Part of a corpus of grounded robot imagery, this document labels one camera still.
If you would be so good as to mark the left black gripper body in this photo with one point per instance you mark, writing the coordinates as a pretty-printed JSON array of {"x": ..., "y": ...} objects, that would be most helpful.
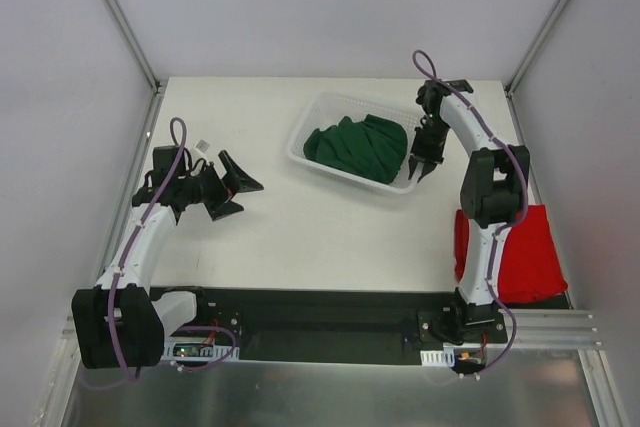
[{"x": 220, "y": 189}]

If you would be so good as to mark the aluminium rail frame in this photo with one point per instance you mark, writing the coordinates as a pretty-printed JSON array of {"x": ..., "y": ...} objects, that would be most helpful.
[{"x": 305, "y": 231}]

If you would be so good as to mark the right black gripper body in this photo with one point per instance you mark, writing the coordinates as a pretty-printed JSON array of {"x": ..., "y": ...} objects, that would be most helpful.
[{"x": 427, "y": 150}]

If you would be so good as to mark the white cable duct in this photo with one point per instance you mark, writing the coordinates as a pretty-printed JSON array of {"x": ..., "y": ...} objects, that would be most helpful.
[
  {"x": 438, "y": 358},
  {"x": 198, "y": 353}
]

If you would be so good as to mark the white plastic basket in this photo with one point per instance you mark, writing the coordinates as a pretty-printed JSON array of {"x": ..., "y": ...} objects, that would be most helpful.
[{"x": 327, "y": 109}]

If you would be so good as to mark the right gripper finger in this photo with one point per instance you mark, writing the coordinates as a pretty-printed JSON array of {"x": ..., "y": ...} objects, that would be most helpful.
[
  {"x": 426, "y": 168},
  {"x": 413, "y": 163}
]

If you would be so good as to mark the red t shirt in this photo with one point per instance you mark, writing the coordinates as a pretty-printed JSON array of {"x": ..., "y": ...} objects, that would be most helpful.
[{"x": 530, "y": 270}]

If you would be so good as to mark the green t shirt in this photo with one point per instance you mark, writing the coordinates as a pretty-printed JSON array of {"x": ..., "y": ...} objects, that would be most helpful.
[{"x": 373, "y": 148}]

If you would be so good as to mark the right white cable duct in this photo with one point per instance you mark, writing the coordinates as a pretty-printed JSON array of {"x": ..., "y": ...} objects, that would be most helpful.
[{"x": 438, "y": 358}]

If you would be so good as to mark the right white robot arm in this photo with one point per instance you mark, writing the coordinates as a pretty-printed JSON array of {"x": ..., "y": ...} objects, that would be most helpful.
[{"x": 493, "y": 197}]

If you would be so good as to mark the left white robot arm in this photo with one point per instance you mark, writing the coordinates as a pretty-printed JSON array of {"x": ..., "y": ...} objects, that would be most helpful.
[{"x": 116, "y": 321}]

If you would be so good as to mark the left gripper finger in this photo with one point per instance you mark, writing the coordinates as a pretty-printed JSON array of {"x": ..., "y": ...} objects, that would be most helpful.
[
  {"x": 236, "y": 180},
  {"x": 223, "y": 210}
]

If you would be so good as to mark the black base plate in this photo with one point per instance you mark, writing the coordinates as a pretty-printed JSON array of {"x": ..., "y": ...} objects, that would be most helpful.
[{"x": 310, "y": 326}]

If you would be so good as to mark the left white cable duct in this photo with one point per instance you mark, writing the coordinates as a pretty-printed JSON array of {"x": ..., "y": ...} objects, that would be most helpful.
[{"x": 198, "y": 353}]

